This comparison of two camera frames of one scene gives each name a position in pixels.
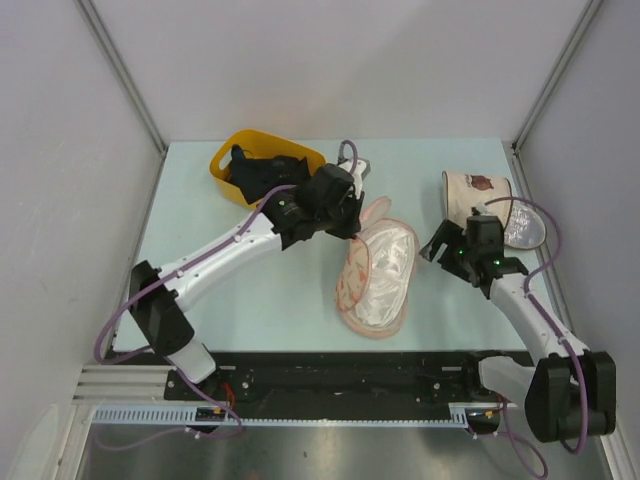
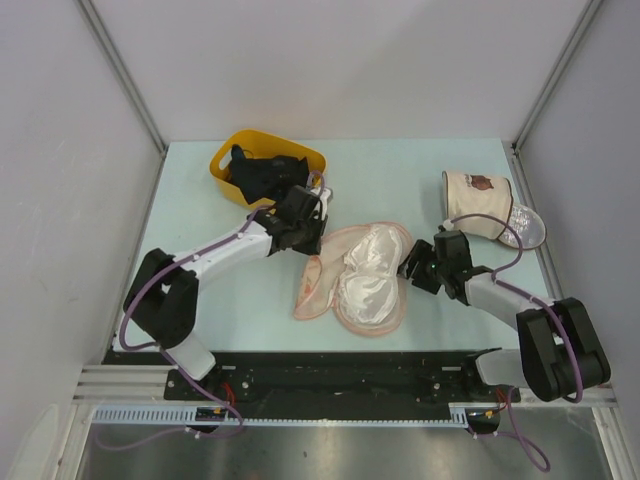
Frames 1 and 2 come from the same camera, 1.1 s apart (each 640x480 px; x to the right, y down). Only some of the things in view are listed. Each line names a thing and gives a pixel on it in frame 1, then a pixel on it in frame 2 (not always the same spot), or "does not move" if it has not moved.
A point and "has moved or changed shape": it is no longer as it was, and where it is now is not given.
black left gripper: (352, 228) to (314, 248)
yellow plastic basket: (255, 144) does not move
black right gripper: (450, 234) to (422, 251)
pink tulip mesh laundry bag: (356, 266) has moved or changed shape
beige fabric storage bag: (523, 224) does not move
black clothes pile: (257, 177) does not move
